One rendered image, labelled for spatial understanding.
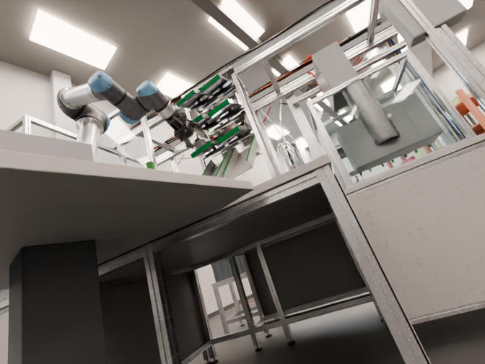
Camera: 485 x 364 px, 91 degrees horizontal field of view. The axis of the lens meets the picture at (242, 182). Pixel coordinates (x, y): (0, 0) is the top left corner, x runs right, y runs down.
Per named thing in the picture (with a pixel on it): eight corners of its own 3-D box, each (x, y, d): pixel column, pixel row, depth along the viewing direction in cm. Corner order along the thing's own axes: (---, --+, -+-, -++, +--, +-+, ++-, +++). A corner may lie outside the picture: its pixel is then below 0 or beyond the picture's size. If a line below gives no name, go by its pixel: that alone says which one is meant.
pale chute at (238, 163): (252, 167, 100) (247, 159, 98) (228, 181, 105) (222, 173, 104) (259, 141, 123) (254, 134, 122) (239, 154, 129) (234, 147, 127)
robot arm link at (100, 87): (54, 83, 113) (107, 63, 86) (78, 100, 122) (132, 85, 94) (40, 102, 110) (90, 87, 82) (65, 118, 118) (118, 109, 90)
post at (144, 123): (167, 231, 138) (139, 97, 172) (164, 232, 139) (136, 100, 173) (171, 231, 141) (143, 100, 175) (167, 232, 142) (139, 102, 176)
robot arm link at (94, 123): (45, 191, 89) (71, 107, 122) (84, 206, 100) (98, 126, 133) (66, 175, 86) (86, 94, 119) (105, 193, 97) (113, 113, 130)
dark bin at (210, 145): (212, 145, 112) (203, 131, 112) (192, 158, 118) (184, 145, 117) (234, 139, 138) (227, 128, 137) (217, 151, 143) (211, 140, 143)
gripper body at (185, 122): (182, 143, 109) (162, 124, 102) (182, 133, 116) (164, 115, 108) (195, 134, 107) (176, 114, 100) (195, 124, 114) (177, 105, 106)
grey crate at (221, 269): (259, 267, 284) (252, 248, 292) (214, 282, 300) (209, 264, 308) (268, 263, 322) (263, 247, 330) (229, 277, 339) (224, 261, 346)
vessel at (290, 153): (308, 170, 175) (289, 128, 188) (290, 178, 179) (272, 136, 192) (310, 175, 188) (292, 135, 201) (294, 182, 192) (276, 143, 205)
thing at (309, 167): (330, 161, 74) (327, 153, 75) (22, 297, 114) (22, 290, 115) (338, 211, 201) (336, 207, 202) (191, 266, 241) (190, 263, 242)
